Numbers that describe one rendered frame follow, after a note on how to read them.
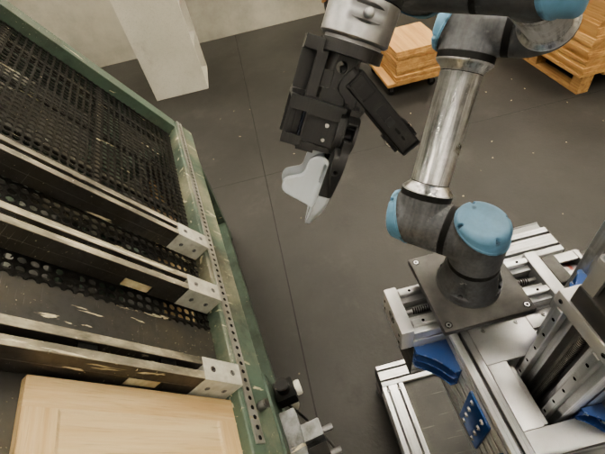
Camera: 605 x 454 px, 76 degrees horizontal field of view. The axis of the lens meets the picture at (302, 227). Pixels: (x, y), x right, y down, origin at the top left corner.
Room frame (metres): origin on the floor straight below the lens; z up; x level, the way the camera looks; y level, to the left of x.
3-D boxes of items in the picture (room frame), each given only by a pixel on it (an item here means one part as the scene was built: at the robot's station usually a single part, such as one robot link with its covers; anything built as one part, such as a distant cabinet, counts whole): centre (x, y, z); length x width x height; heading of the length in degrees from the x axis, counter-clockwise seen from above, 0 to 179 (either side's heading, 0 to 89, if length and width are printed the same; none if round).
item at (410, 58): (3.43, -1.27, 0.20); 0.61 x 0.51 x 0.40; 2
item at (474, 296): (0.50, -0.37, 1.09); 0.15 x 0.15 x 0.10
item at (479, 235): (0.50, -0.37, 1.20); 0.13 x 0.12 x 0.14; 47
